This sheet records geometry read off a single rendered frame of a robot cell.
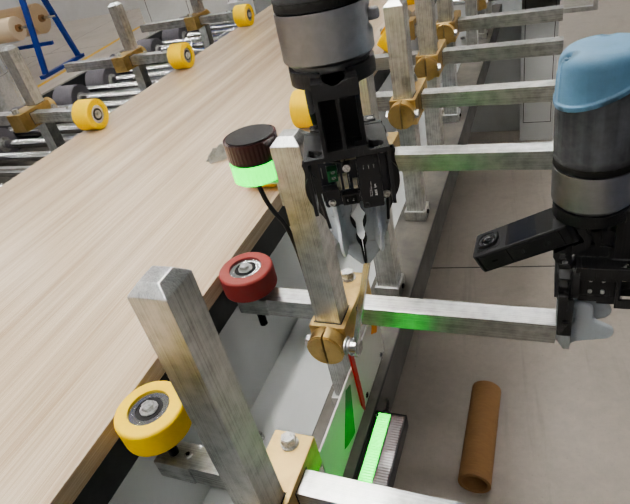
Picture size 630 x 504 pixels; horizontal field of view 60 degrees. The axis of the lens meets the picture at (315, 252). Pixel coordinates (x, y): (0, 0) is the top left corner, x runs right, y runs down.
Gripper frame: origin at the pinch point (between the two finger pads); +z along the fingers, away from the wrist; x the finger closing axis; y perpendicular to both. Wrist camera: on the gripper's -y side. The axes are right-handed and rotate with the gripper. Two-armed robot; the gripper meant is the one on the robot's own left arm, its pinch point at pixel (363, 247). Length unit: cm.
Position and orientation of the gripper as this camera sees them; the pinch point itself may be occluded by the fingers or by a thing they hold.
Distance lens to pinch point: 57.2
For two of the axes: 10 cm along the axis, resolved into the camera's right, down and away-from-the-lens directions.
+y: 0.1, 5.5, -8.4
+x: 9.8, -1.6, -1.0
